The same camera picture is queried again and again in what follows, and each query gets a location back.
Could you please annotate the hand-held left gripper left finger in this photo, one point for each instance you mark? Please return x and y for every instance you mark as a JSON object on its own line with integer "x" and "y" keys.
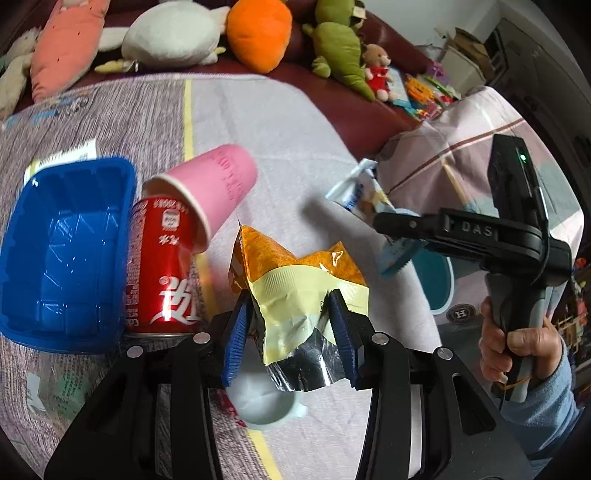
{"x": 235, "y": 341}

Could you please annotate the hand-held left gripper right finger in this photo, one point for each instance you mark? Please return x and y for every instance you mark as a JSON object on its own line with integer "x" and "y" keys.
{"x": 341, "y": 337}

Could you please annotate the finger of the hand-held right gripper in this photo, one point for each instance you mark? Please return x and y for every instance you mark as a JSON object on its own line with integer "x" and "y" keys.
{"x": 406, "y": 226}
{"x": 397, "y": 256}

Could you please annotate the blue trash bin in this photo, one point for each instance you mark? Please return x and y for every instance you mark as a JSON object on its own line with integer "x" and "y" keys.
{"x": 434, "y": 281}

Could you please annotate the blue white wrapper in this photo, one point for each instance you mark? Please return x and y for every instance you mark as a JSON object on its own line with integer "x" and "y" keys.
{"x": 355, "y": 194}

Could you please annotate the white cup with red lid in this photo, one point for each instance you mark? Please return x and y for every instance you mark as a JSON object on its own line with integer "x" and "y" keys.
{"x": 268, "y": 406}

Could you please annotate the orange yellow snack packet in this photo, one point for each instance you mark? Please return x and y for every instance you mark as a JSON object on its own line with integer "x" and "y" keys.
{"x": 286, "y": 286}

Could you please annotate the red soda can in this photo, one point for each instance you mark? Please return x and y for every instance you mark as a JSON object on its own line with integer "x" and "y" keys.
{"x": 161, "y": 267}

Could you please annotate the pink paper cup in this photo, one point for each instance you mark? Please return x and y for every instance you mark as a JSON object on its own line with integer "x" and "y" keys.
{"x": 217, "y": 184}

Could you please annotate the blue plastic tray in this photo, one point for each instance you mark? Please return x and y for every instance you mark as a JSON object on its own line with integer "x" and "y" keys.
{"x": 64, "y": 258}

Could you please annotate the person's right hand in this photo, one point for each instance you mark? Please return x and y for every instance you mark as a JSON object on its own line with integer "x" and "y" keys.
{"x": 521, "y": 344}

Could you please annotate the plaid quilt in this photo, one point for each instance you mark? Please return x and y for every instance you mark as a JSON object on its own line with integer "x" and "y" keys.
{"x": 461, "y": 138}

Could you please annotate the dark red leather sofa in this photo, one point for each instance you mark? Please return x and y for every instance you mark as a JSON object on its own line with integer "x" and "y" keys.
{"x": 360, "y": 115}

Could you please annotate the pile of colourful toys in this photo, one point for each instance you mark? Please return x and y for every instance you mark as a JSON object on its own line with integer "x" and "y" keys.
{"x": 425, "y": 97}

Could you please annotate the small bear in red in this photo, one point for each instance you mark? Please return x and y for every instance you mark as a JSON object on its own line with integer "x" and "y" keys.
{"x": 377, "y": 76}

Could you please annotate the cardboard box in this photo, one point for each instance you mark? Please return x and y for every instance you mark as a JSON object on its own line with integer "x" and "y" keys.
{"x": 466, "y": 64}

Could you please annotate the olive green dinosaur plush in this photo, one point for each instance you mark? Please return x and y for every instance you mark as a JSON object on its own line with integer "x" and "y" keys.
{"x": 339, "y": 50}

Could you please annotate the orange carrot bunny plush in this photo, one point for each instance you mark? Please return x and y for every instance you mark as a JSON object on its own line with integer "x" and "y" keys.
{"x": 258, "y": 32}

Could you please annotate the white paper label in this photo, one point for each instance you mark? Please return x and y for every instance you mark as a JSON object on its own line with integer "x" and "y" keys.
{"x": 69, "y": 154}

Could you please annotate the white duck plush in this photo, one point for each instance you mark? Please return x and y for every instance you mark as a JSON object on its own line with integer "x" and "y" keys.
{"x": 171, "y": 41}

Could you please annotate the pink carrot bunny plush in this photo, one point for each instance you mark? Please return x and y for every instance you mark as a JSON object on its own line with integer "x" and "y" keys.
{"x": 64, "y": 50}

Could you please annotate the beige doll plush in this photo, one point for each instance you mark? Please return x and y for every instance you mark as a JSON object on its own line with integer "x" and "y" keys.
{"x": 14, "y": 78}

